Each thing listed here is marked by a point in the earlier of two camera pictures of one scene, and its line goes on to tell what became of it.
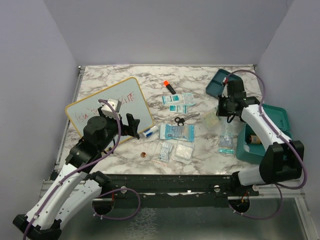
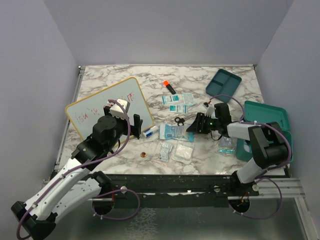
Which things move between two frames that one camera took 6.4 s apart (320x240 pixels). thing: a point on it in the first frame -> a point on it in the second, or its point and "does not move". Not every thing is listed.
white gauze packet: [183, 152] does not move
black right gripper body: [224, 106] -> [210, 124]
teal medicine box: [252, 153] does not move
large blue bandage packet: [173, 131] does not move
